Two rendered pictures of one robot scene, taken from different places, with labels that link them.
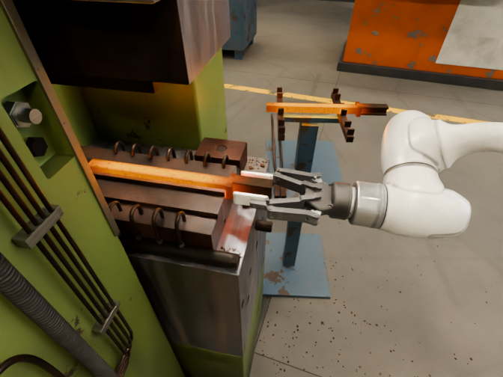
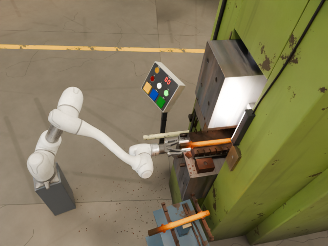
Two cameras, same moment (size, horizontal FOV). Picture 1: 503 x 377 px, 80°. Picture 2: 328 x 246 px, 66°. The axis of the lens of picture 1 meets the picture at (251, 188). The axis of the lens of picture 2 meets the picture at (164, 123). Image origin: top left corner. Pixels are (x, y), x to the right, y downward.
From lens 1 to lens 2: 1.82 m
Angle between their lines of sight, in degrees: 83
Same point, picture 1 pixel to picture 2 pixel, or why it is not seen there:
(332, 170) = (165, 235)
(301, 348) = (153, 208)
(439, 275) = not seen: outside the picture
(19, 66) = not seen: hidden behind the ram
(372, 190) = (154, 145)
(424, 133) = (143, 157)
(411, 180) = (145, 148)
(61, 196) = not seen: hidden behind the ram
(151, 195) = (209, 136)
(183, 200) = (200, 137)
